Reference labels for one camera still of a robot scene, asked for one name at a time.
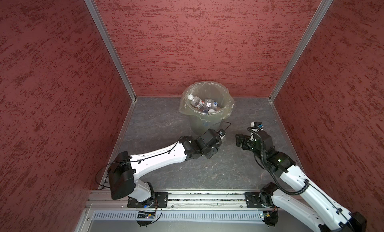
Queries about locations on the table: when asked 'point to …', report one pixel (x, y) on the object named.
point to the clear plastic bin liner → (207, 89)
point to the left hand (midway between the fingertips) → (210, 146)
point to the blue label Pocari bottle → (209, 103)
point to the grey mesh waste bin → (198, 126)
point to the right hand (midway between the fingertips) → (242, 139)
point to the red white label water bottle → (197, 102)
